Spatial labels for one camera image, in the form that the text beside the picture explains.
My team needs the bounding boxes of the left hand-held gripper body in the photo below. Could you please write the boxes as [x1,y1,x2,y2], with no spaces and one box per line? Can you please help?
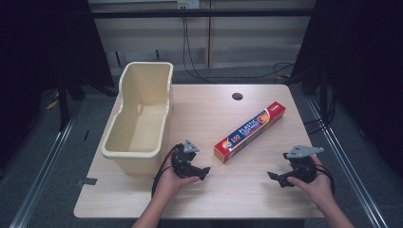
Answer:
[170,139,202,179]

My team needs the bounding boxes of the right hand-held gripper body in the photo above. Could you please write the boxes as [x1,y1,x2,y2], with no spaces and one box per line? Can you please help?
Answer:
[282,144,325,184]

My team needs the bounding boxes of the person's left hand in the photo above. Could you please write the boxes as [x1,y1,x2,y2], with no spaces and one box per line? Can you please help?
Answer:
[154,164,202,203]

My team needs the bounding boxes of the person's right hand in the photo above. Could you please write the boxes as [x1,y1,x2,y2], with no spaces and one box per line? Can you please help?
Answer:
[286,154,336,208]

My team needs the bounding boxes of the red blue plastic wrap box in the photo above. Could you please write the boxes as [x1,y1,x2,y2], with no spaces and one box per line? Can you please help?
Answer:
[213,101,287,164]

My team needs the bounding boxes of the cream plastic bin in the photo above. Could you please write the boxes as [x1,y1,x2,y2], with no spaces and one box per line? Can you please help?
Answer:
[100,61,175,177]

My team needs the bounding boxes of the grey tape strip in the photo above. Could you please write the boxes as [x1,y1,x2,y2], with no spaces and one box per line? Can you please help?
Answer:
[75,177,98,187]

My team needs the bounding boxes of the dark curtain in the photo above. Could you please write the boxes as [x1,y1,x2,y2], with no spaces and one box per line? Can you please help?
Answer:
[289,0,403,179]
[0,0,116,172]

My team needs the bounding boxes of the black metal stand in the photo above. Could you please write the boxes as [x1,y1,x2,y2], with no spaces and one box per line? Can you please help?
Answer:
[56,75,71,132]

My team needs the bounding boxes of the left hand-held gripper black cable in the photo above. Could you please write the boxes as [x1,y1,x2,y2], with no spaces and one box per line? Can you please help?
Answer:
[150,143,185,200]

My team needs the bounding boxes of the hand-held gripper black cable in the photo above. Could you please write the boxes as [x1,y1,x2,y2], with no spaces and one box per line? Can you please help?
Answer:
[315,163,336,196]
[150,143,185,200]

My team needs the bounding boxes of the right hand-held gripper black cable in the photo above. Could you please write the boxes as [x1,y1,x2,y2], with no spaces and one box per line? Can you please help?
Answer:
[315,163,336,196]

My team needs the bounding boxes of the metal floor rail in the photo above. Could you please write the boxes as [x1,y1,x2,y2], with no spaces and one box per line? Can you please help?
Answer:
[306,97,389,228]
[9,113,80,228]

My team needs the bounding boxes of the black floor cables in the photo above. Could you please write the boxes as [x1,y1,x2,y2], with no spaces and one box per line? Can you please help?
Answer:
[182,17,297,85]

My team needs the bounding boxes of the white wall socket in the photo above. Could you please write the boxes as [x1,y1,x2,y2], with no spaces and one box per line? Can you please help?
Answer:
[176,0,201,10]

